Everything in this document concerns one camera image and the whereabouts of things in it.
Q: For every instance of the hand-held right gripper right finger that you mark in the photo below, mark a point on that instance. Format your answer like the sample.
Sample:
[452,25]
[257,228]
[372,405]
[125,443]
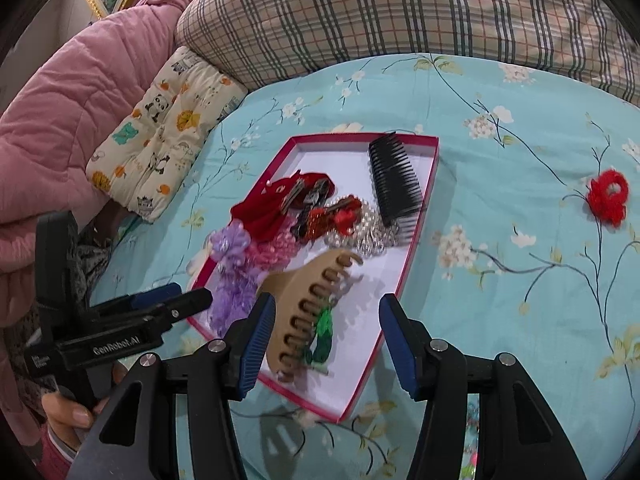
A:
[400,345]

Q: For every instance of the pink quilted blanket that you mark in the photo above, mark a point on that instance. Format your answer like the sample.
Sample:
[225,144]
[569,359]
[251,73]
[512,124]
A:
[65,110]

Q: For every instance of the beige hair claw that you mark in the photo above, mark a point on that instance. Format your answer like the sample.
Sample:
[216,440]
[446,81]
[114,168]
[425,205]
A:
[295,310]

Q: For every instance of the black hair comb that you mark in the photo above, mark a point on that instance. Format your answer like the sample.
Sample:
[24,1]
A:
[395,180]

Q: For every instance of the pink lace scrunchie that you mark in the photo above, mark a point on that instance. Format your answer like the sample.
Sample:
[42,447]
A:
[272,252]

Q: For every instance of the person's left hand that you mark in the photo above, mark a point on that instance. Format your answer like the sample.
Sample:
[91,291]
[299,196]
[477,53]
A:
[70,417]

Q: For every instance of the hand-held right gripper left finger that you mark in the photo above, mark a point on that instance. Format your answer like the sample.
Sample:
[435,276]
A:
[257,345]

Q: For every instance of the red yarn scrunchie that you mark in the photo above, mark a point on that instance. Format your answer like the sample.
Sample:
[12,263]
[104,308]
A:
[605,200]

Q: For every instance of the floral turquoise bedsheet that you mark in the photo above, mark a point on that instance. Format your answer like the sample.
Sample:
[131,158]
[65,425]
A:
[510,160]

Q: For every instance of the plaid pillow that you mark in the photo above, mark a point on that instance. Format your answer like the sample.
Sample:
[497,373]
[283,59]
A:
[410,10]

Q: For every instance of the cartoon animal print pillow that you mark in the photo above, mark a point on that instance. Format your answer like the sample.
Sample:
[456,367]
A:
[165,125]

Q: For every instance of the red bow hair clip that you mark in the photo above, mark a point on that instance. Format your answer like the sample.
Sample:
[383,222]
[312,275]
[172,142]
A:
[265,210]

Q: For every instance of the purple lace scrunchie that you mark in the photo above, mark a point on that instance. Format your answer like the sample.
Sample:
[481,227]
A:
[235,295]

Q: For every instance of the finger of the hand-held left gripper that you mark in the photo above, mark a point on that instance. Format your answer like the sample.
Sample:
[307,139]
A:
[185,305]
[155,295]

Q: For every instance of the red rimmed white box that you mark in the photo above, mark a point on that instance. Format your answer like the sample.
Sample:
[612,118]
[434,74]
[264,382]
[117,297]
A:
[380,280]

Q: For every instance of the red sequin hair clip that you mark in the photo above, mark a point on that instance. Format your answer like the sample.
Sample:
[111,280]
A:
[327,217]

